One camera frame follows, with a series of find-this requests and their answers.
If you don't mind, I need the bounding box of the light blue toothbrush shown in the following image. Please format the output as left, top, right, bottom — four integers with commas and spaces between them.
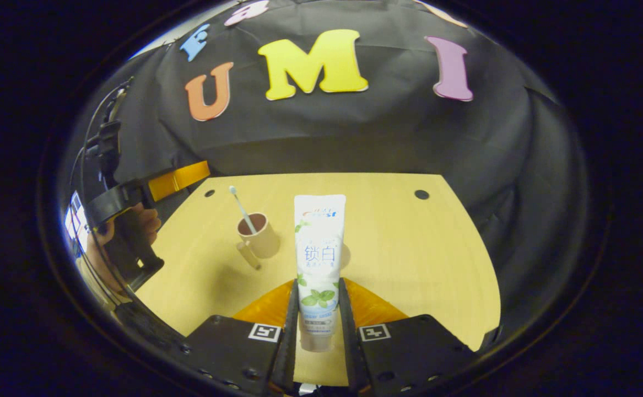
229, 185, 257, 235

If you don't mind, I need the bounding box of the black backdrop cloth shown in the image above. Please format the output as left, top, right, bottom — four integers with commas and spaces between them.
60, 0, 593, 345

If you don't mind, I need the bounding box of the white printed panel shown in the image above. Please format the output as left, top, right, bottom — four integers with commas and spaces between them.
64, 190, 89, 255

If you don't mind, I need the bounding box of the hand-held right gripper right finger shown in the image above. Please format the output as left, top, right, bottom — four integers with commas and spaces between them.
338, 277, 477, 394

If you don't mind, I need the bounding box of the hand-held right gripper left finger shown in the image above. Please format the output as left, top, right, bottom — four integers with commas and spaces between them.
180, 278, 299, 395

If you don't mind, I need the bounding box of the beige cup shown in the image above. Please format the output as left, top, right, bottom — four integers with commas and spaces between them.
236, 212, 281, 270

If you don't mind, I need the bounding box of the white toothpaste tube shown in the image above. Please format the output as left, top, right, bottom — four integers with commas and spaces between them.
293, 194, 347, 353

